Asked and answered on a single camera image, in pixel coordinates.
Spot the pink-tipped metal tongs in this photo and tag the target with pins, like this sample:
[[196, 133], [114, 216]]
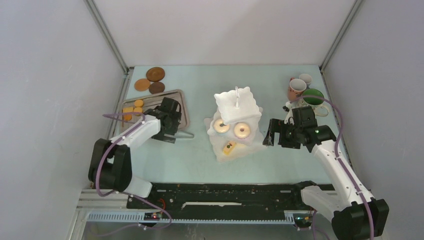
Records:
[[182, 134]]

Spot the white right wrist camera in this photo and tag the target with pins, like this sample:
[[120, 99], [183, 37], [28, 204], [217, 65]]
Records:
[[288, 111]]

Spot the yellow square cake piece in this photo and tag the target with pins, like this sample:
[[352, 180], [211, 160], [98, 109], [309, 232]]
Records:
[[128, 109]]

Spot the white chocolate-hole donut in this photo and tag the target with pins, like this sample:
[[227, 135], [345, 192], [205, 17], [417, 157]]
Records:
[[220, 127]]

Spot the metal serving tray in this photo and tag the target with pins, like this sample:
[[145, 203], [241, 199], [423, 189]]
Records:
[[153, 100]]

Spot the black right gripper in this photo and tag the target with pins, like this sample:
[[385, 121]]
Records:
[[276, 125]]

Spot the darkest brown round coaster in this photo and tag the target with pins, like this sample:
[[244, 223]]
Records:
[[157, 87]]

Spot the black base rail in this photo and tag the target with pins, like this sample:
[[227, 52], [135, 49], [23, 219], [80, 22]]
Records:
[[227, 202]]

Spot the dark brown round coaster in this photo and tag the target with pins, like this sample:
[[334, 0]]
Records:
[[155, 74]]

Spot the light brown round coaster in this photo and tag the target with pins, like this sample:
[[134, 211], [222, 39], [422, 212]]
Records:
[[142, 84]]

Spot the white three-tier cake stand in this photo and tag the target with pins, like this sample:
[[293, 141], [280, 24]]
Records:
[[234, 106]]

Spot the green-inside floral mug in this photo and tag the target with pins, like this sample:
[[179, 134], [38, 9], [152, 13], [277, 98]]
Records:
[[315, 99]]

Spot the small white cup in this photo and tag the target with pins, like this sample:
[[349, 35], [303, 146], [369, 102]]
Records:
[[306, 78]]

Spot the white frosted donut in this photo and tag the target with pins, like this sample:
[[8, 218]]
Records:
[[242, 130]]

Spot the yellow cake with berries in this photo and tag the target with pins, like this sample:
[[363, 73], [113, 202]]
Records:
[[229, 147]]

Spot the pink mug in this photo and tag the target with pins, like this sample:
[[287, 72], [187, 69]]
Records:
[[296, 88]]

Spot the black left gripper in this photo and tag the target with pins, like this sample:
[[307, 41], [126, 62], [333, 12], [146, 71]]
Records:
[[175, 120]]

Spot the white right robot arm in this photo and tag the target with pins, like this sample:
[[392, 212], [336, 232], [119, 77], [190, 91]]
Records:
[[354, 213]]

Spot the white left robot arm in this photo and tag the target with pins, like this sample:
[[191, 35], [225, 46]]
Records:
[[111, 161]]

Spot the small orange round cookie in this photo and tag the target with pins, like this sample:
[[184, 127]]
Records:
[[139, 103]]

